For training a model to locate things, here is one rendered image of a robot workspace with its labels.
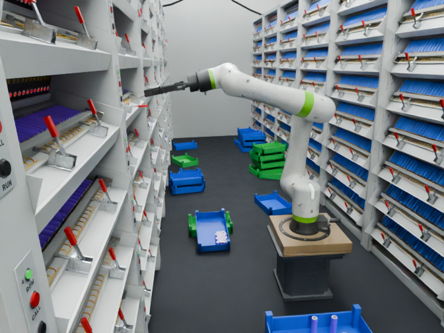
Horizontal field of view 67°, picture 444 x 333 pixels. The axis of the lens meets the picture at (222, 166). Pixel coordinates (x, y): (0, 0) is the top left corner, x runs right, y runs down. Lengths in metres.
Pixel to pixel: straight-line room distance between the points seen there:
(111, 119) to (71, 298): 0.55
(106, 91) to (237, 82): 0.57
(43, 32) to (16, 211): 0.29
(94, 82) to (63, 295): 0.60
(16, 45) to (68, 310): 0.39
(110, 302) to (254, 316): 0.92
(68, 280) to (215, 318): 1.12
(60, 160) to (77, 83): 0.46
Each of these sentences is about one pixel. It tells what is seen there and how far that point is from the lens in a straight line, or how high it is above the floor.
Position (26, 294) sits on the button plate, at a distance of 0.45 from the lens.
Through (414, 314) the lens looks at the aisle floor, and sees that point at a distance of 1.92.
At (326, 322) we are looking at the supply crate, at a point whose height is 0.34.
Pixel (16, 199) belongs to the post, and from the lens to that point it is 0.43.
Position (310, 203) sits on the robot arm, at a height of 0.50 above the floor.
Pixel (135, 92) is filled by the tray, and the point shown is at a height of 1.01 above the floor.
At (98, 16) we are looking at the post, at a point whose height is 1.26.
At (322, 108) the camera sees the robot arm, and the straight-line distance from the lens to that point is 1.53.
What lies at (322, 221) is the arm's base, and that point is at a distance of 1.72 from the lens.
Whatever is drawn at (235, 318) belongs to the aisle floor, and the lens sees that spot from 1.71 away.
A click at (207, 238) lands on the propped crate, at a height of 0.04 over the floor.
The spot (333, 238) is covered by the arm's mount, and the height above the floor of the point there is 0.33.
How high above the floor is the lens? 1.14
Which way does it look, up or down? 17 degrees down
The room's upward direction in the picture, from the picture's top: 1 degrees counter-clockwise
